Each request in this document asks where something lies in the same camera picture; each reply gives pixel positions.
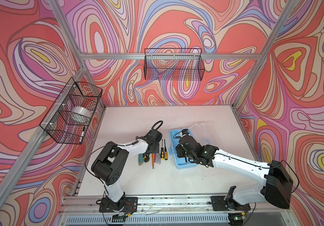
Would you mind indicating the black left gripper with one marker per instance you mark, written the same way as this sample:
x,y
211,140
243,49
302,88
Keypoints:
x,y
157,148

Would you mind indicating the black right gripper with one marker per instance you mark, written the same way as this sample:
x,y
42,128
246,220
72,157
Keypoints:
x,y
179,149

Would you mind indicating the clear plastic box lid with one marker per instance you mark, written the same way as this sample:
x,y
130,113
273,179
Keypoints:
x,y
200,133

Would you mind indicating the blue plastic tool box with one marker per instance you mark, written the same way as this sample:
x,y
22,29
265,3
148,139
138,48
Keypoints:
x,y
181,163

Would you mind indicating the orange black screwdriver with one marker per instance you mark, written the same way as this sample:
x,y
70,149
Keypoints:
x,y
153,160

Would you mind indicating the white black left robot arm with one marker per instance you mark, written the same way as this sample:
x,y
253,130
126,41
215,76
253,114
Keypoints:
x,y
109,164

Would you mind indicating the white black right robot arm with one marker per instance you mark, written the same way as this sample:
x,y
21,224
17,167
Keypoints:
x,y
273,184

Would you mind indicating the small yellow black screwdriver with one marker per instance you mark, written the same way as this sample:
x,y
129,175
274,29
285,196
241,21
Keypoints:
x,y
162,150

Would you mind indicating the yellow black pliers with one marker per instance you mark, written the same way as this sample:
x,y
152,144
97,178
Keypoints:
x,y
146,157

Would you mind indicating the teal utility knife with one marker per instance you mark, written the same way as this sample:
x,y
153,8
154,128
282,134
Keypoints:
x,y
140,159

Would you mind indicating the black marker in basket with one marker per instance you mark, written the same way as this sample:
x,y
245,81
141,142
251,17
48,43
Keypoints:
x,y
82,135

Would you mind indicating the grey tape roll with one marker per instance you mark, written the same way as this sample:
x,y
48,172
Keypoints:
x,y
80,115

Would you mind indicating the clear handle screwdriver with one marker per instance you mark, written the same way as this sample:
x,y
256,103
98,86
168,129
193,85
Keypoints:
x,y
157,158

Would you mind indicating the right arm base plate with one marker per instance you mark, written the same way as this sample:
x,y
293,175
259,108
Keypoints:
x,y
221,203

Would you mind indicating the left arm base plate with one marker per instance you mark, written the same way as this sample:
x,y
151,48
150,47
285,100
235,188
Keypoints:
x,y
126,205

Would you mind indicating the black wire basket back wall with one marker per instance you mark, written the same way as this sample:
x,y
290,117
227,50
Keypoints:
x,y
173,64

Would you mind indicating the black wire basket wall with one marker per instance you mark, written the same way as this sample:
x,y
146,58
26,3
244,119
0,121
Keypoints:
x,y
173,64
57,123

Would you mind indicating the black wire basket left wall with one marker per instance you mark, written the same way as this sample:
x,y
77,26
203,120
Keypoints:
x,y
57,123

